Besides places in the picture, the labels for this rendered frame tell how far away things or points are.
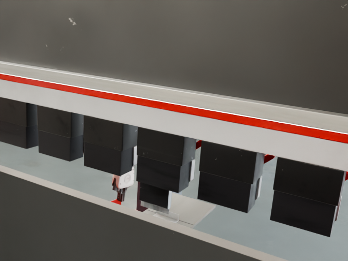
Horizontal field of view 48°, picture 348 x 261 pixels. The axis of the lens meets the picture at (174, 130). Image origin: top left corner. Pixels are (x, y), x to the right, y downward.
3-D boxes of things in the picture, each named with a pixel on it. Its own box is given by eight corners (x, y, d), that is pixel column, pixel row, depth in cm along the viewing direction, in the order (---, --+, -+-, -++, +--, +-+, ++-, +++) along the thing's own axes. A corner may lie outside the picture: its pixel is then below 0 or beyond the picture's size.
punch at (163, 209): (170, 213, 118) (172, 184, 116) (167, 215, 116) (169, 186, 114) (142, 204, 123) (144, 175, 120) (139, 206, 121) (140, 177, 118)
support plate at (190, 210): (215, 207, 141) (215, 205, 141) (181, 238, 119) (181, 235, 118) (172, 194, 149) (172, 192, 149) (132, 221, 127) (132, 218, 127)
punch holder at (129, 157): (136, 169, 125) (139, 118, 121) (120, 176, 118) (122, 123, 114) (100, 158, 132) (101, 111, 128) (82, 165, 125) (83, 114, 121)
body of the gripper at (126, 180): (122, 165, 170) (119, 190, 172) (138, 162, 178) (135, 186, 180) (110, 161, 174) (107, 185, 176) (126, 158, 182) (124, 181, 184)
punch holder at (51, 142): (88, 155, 134) (89, 108, 130) (70, 162, 127) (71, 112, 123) (56, 146, 141) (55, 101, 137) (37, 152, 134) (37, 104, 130)
